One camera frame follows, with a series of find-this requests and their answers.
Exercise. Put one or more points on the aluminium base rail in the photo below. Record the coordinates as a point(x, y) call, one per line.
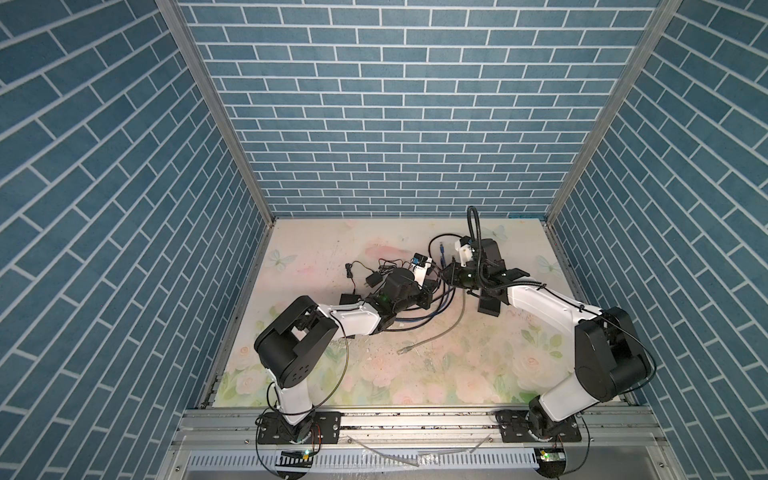
point(469, 442)

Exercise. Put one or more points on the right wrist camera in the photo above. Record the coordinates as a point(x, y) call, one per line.
point(464, 250)

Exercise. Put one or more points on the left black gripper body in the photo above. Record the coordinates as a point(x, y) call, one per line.
point(413, 296)

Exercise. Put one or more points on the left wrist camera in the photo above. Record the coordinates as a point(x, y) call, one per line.
point(420, 267)

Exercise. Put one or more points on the black network switch blue ports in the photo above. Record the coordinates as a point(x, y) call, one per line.
point(349, 298)

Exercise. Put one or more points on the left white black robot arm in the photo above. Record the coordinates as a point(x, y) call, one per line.
point(292, 345)

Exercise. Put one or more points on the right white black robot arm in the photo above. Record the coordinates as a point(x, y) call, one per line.
point(609, 359)

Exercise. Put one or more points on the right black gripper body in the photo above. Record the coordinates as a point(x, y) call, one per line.
point(466, 277)

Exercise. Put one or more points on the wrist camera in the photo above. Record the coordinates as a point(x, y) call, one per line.
point(420, 267)
point(464, 250)

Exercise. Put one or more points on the black power adapter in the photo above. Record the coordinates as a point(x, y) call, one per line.
point(373, 280)
point(385, 266)

